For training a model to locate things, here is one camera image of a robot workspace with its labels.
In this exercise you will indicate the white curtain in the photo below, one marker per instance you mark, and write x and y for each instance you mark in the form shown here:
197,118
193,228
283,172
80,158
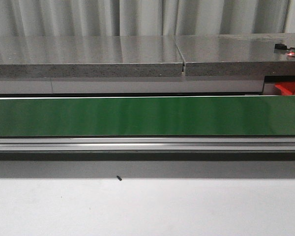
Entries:
144,17

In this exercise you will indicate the grey stone counter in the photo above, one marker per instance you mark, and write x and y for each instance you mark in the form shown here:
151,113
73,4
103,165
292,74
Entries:
145,56

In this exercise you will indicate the black sensor box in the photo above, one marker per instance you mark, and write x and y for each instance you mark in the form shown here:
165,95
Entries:
280,46

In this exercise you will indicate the green conveyor belt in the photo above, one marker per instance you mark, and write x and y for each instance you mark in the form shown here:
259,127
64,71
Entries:
148,116

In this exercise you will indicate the red plastic bin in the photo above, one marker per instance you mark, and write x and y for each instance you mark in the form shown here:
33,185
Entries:
286,88

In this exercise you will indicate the aluminium conveyor frame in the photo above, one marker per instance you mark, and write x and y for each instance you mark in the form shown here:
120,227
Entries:
194,144

